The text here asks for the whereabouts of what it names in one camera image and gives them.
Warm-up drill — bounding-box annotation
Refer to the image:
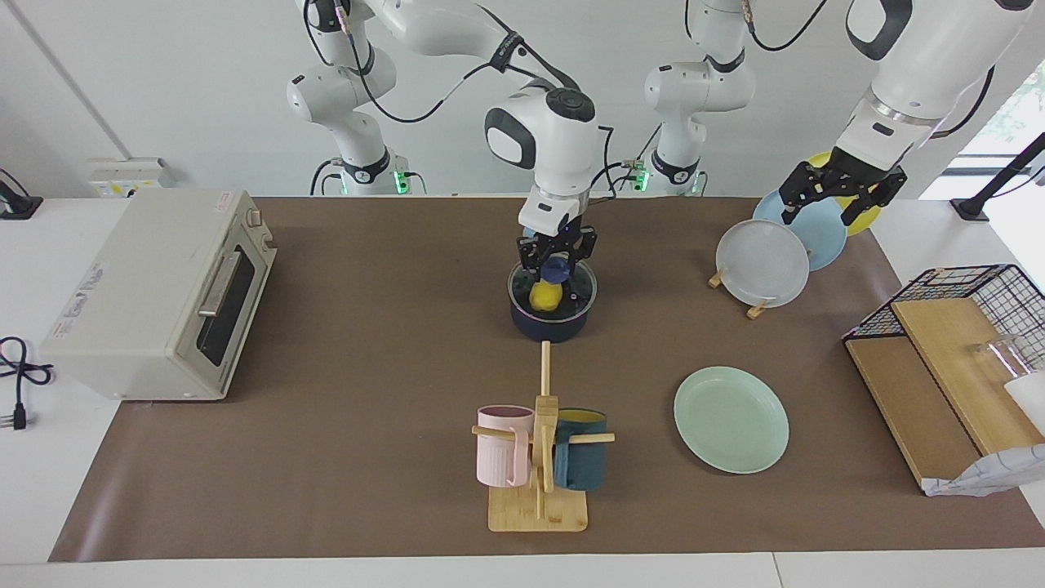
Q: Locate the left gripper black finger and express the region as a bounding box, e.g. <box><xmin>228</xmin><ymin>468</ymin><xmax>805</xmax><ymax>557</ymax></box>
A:
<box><xmin>778</xmin><ymin>167</ymin><xmax>816</xmax><ymax>225</ymax></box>
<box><xmin>839</xmin><ymin>176</ymin><xmax>905</xmax><ymax>228</ymax></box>

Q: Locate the glass lid with blue knob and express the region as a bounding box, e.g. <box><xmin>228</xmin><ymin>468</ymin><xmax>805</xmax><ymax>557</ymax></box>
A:
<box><xmin>507</xmin><ymin>255</ymin><xmax>598</xmax><ymax>324</ymax></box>

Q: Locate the yellow potato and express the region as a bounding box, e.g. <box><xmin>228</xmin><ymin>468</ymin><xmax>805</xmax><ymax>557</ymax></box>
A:
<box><xmin>529</xmin><ymin>279</ymin><xmax>566</xmax><ymax>314</ymax></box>

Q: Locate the yellow plate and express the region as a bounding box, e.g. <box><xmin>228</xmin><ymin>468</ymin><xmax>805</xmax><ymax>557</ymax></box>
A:
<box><xmin>810</xmin><ymin>151</ymin><xmax>885</xmax><ymax>238</ymax></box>

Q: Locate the light blue plate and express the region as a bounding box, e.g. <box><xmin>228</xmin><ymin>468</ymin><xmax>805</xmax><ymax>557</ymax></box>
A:
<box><xmin>753</xmin><ymin>188</ymin><xmax>849</xmax><ymax>272</ymax></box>

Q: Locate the grey plate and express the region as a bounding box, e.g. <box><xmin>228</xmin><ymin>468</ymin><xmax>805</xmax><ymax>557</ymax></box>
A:
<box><xmin>716</xmin><ymin>219</ymin><xmax>811</xmax><ymax>310</ymax></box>

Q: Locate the wooden plate rack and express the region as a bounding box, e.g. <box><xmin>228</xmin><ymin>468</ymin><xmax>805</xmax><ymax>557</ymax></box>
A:
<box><xmin>707</xmin><ymin>261</ymin><xmax>773</xmax><ymax>320</ymax></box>

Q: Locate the mint green plate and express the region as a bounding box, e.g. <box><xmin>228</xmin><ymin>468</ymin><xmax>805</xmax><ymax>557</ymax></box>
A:
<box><xmin>674</xmin><ymin>366</ymin><xmax>790</xmax><ymax>475</ymax></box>

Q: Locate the black angled stand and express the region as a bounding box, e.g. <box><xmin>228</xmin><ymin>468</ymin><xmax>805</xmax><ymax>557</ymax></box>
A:
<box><xmin>950</xmin><ymin>131</ymin><xmax>1045</xmax><ymax>222</ymax></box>

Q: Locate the pink ribbed mug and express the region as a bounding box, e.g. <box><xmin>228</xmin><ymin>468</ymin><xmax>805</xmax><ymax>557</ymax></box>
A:
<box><xmin>476</xmin><ymin>405</ymin><xmax>536</xmax><ymax>488</ymax></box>

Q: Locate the brown table mat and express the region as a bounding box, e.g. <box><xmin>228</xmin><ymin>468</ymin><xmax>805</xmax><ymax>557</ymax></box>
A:
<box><xmin>49</xmin><ymin>196</ymin><xmax>1045</xmax><ymax>563</ymax></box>

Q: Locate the teal mug yellow inside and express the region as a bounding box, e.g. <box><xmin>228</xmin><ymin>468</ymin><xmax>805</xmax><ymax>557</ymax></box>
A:
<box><xmin>553</xmin><ymin>408</ymin><xmax>610</xmax><ymax>492</ymax></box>

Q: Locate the clear glass cup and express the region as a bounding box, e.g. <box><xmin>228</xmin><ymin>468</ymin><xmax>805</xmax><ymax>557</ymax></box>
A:
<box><xmin>972</xmin><ymin>335</ymin><xmax>1036</xmax><ymax>382</ymax></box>

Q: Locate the wooden mug tree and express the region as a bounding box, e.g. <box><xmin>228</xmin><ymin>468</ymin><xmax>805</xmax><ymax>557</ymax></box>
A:
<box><xmin>471</xmin><ymin>341</ymin><xmax>616</xmax><ymax>533</ymax></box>

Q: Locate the white checked cloth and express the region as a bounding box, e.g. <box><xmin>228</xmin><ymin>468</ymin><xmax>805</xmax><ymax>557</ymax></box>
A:
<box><xmin>922</xmin><ymin>444</ymin><xmax>1045</xmax><ymax>498</ymax></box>

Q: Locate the cream toaster oven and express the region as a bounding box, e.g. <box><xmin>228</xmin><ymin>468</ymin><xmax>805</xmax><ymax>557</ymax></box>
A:
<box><xmin>39</xmin><ymin>188</ymin><xmax>278</xmax><ymax>402</ymax></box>

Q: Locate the navy pot with blue handle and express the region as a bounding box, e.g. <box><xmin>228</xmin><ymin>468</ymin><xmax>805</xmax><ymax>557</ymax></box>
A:
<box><xmin>507</xmin><ymin>260</ymin><xmax>598</xmax><ymax>344</ymax></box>

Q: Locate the black left base cable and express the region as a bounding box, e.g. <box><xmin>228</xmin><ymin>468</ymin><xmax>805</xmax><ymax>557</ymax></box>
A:
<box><xmin>604</xmin><ymin>122</ymin><xmax>664</xmax><ymax>194</ymax></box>

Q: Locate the black base cable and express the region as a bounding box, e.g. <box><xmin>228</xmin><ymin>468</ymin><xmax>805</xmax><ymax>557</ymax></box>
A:
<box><xmin>309</xmin><ymin>158</ymin><xmax>427</xmax><ymax>197</ymax></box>
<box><xmin>604</xmin><ymin>122</ymin><xmax>664</xmax><ymax>194</ymax></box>

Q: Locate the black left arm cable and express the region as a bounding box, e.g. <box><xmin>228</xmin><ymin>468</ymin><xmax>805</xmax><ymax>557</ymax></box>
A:
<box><xmin>745</xmin><ymin>0</ymin><xmax>998</xmax><ymax>140</ymax></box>

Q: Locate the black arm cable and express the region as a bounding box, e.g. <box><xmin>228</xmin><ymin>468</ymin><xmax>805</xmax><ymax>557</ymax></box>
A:
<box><xmin>303</xmin><ymin>0</ymin><xmax>615</xmax><ymax>205</ymax></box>
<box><xmin>745</xmin><ymin>0</ymin><xmax>998</xmax><ymax>140</ymax></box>

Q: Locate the black wire basket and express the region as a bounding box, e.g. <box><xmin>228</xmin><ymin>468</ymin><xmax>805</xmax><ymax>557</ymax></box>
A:
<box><xmin>842</xmin><ymin>263</ymin><xmax>1045</xmax><ymax>375</ymax></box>

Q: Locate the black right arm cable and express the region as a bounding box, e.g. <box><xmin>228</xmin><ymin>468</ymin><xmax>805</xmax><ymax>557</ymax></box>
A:
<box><xmin>303</xmin><ymin>0</ymin><xmax>615</xmax><ymax>205</ymax></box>

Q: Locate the black right base cable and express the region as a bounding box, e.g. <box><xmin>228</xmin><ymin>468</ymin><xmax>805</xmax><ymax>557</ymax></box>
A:
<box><xmin>309</xmin><ymin>158</ymin><xmax>427</xmax><ymax>197</ymax></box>

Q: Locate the white wall power strip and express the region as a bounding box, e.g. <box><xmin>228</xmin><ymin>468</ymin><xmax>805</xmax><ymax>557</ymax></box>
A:
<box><xmin>87</xmin><ymin>157</ymin><xmax>177</xmax><ymax>200</ymax></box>

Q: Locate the black desk clamp mount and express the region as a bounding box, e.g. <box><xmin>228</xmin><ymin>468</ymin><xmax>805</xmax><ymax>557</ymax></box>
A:
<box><xmin>0</xmin><ymin>167</ymin><xmax>44</xmax><ymax>221</ymax></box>

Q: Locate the black power cord with plug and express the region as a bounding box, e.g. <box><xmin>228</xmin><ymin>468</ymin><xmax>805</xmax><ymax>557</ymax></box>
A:
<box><xmin>0</xmin><ymin>336</ymin><xmax>56</xmax><ymax>432</ymax></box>

